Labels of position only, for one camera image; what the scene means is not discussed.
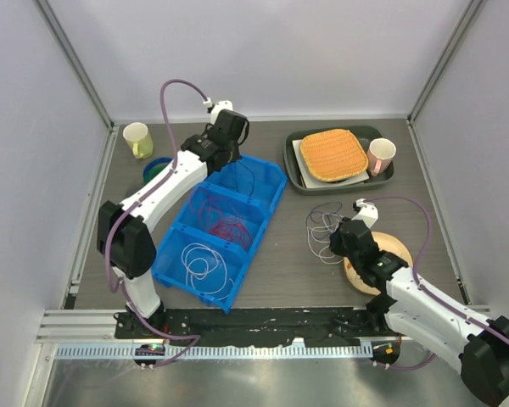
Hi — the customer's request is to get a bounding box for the white thin wire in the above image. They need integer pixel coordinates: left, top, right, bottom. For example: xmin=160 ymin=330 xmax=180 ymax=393
xmin=305 ymin=202 xmax=347 ymax=265
xmin=181 ymin=242 xmax=237 ymax=298

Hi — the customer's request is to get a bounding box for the red thin wire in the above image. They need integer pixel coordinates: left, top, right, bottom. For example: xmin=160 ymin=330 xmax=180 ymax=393
xmin=188 ymin=188 xmax=255 ymax=251

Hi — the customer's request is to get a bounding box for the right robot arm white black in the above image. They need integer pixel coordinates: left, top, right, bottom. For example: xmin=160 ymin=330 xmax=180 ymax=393
xmin=330 ymin=220 xmax=509 ymax=406

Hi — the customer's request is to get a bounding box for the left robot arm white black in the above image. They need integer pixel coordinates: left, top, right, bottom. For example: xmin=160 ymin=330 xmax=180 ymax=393
xmin=97 ymin=109 xmax=249 ymax=338

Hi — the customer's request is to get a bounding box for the round wooden decorated coaster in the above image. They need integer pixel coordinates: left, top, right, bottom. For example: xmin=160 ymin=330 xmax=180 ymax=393
xmin=344 ymin=231 xmax=413 ymax=296

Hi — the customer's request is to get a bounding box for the white square plate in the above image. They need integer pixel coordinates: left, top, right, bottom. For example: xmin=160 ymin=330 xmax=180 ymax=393
xmin=292 ymin=140 xmax=369 ymax=189

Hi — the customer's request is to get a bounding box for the yellow mug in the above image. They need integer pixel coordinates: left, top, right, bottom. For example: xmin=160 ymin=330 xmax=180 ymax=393
xmin=122 ymin=122 xmax=154 ymax=159

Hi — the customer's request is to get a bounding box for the orange woven square plate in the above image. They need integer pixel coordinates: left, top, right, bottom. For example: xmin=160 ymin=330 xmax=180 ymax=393
xmin=299 ymin=129 xmax=368 ymax=182

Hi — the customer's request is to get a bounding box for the pink mug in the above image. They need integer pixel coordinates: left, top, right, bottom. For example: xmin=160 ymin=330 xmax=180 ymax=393
xmin=366 ymin=137 xmax=397 ymax=176

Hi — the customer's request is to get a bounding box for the dark green plastic tray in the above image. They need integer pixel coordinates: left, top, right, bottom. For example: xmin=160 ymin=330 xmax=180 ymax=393
xmin=283 ymin=128 xmax=394 ymax=196

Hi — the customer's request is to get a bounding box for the blue three-compartment plastic bin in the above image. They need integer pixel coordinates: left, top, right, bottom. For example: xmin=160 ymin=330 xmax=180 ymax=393
xmin=152 ymin=155 xmax=287 ymax=313

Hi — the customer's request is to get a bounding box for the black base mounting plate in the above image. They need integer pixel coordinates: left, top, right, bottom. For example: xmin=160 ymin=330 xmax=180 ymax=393
xmin=114 ymin=305 xmax=408 ymax=348

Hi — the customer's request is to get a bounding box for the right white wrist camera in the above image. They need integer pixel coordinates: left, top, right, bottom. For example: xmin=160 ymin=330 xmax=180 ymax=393
xmin=351 ymin=198 xmax=378 ymax=229

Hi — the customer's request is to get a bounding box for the blue cable coil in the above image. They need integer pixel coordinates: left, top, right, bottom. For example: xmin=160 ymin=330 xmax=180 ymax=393
xmin=143 ymin=156 xmax=173 ymax=179

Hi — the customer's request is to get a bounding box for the green cable coil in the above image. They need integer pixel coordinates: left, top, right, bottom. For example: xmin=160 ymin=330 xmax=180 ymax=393
xmin=143 ymin=164 xmax=165 ymax=184

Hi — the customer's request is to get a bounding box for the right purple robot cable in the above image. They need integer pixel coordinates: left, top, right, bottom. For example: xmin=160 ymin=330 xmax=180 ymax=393
xmin=364 ymin=195 xmax=509 ymax=371

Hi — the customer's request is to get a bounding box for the grey slotted cable duct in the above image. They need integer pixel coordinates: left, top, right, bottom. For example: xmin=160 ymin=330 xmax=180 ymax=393
xmin=55 ymin=339 xmax=372 ymax=361

